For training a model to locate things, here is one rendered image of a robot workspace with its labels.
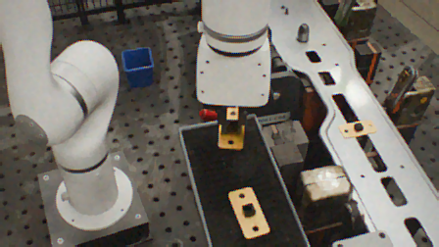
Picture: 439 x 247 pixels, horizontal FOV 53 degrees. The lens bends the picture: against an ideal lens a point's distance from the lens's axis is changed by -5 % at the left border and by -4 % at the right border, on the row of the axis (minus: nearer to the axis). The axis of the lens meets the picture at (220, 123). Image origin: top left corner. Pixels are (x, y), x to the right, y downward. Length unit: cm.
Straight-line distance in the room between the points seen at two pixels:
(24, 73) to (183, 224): 62
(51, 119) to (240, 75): 35
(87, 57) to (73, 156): 21
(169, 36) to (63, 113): 101
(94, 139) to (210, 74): 40
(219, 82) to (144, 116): 87
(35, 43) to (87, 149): 27
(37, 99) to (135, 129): 67
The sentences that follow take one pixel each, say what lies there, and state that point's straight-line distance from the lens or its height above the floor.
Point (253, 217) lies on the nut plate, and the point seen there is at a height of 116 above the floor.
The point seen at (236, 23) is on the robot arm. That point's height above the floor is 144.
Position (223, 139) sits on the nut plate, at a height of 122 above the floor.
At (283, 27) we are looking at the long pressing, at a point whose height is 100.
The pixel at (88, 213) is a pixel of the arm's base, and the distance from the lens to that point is 113.
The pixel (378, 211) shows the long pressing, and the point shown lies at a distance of 93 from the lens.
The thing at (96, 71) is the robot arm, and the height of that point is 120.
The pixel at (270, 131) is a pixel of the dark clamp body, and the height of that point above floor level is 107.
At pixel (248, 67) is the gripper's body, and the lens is 60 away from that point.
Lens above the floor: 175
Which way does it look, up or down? 48 degrees down
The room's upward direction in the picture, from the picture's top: straight up
